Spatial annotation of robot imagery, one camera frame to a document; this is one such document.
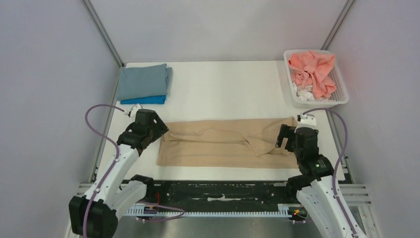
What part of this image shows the white plastic basket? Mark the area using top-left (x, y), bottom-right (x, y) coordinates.
top-left (283, 50), bottom-right (349, 109)

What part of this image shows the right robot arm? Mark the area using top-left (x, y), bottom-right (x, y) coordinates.
top-left (276, 124), bottom-right (366, 238)

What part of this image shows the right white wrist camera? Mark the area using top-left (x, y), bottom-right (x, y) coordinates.
top-left (296, 113), bottom-right (317, 129)

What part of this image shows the bright blue folded t shirt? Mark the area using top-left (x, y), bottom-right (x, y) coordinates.
top-left (120, 95), bottom-right (166, 105)

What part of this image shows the right corner aluminium post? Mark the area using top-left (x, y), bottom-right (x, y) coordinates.
top-left (320, 0), bottom-right (356, 50)

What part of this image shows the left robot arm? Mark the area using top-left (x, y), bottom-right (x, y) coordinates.
top-left (69, 109), bottom-right (168, 238)

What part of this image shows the pink t shirt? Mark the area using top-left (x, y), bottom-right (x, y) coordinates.
top-left (288, 51), bottom-right (336, 100)

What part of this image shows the white t shirt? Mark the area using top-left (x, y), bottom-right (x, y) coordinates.
top-left (292, 82), bottom-right (327, 102)

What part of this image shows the corner aluminium post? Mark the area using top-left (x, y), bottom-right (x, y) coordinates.
top-left (320, 0), bottom-right (356, 50)
top-left (81, 0), bottom-right (125, 67)

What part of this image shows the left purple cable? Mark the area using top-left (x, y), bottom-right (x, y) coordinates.
top-left (82, 104), bottom-right (186, 238)

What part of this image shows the grey-blue folded t shirt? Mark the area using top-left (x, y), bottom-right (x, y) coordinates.
top-left (116, 63), bottom-right (173, 101)

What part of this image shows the beige t shirt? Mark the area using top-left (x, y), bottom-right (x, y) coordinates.
top-left (157, 117), bottom-right (297, 169)

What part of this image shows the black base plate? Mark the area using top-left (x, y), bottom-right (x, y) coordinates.
top-left (144, 180), bottom-right (300, 213)

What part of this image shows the white cable duct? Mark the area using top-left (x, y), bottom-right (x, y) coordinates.
top-left (123, 204), bottom-right (303, 218)

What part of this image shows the left corner aluminium post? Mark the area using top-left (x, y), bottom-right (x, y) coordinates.
top-left (81, 0), bottom-right (125, 67)

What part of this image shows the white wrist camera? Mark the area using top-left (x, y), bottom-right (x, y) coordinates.
top-left (124, 104), bottom-right (143, 118)
top-left (296, 113), bottom-right (317, 129)

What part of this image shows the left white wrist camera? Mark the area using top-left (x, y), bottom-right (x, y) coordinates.
top-left (124, 104), bottom-right (143, 118)

